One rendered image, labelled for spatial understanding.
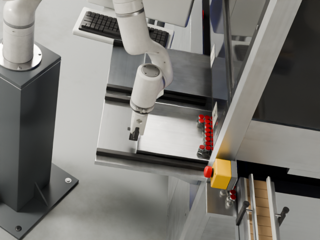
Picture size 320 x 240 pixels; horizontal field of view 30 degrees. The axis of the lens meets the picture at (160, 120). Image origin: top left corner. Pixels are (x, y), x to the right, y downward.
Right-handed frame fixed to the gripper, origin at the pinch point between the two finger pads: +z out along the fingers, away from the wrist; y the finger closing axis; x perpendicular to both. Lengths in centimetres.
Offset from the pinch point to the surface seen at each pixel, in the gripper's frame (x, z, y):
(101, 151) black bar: 10.6, 2.4, -7.9
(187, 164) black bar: -20.4, 2.0, -7.7
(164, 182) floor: -28, 92, 55
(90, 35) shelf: 23, 13, 68
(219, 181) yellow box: -29.0, -8.3, -21.5
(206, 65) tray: -29, 4, 51
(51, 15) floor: 55, 95, 185
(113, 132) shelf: 7.2, 4.5, 4.0
